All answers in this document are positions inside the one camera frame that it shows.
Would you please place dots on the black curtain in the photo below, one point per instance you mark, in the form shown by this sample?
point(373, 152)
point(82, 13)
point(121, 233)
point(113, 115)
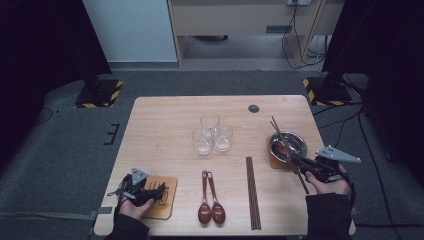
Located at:
point(40, 50)
point(393, 66)

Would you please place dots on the white power strip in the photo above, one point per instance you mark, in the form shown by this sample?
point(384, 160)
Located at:
point(299, 2)

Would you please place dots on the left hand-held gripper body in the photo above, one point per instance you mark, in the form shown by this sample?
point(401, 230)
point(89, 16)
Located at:
point(136, 191)

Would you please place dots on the square wooden coaster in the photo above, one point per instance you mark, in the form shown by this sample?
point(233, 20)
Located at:
point(276, 164)
point(168, 208)

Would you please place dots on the long grey floor tape strip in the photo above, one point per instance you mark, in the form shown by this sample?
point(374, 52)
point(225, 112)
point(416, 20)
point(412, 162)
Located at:
point(46, 216)

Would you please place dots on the light wooden desk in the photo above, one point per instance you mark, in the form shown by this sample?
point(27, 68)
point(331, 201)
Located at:
point(233, 20)

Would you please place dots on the clear glass cup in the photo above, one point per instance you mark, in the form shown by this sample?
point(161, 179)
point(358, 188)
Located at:
point(202, 142)
point(223, 139)
point(210, 120)

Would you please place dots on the grey round table grommet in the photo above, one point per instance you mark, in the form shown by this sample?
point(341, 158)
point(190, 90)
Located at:
point(253, 108)

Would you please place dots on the stainless steel bowl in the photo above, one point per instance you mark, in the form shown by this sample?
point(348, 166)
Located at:
point(296, 140)

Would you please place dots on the red-brown wooden spoon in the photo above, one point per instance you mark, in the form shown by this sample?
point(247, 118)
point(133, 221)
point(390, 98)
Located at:
point(218, 212)
point(204, 212)
point(279, 149)

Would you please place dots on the bundle of wooden chopsticks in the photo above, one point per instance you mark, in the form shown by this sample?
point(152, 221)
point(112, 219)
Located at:
point(253, 195)

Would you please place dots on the person's right hand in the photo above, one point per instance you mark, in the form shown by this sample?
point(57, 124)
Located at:
point(333, 188)

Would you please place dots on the person's left hand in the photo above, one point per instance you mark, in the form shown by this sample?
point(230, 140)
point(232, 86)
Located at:
point(136, 211)

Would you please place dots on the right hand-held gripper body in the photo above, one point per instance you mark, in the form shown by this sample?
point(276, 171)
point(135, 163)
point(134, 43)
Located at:
point(325, 170)

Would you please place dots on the single brown chopstick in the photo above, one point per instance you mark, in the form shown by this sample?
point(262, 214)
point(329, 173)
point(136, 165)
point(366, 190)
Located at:
point(276, 131)
point(304, 185)

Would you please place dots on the white cabinet panel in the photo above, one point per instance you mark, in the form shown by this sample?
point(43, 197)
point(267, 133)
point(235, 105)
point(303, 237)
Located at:
point(130, 30)

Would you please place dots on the black stand base striped edge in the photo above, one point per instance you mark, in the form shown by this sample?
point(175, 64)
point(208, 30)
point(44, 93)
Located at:
point(328, 91)
point(100, 95)

